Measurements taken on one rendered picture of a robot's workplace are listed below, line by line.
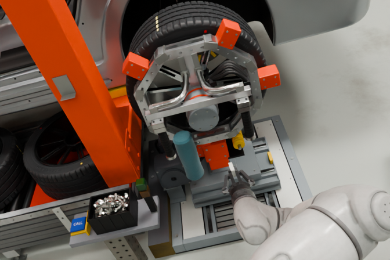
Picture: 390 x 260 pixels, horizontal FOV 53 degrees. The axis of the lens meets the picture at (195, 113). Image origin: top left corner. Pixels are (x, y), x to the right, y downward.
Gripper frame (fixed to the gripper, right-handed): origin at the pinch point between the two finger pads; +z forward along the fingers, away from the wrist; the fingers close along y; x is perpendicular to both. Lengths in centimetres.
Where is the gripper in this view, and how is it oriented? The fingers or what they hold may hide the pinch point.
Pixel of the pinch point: (232, 169)
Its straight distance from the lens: 161.2
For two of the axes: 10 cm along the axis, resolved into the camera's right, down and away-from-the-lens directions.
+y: -9.5, 3.0, 0.2
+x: 2.8, 8.8, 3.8
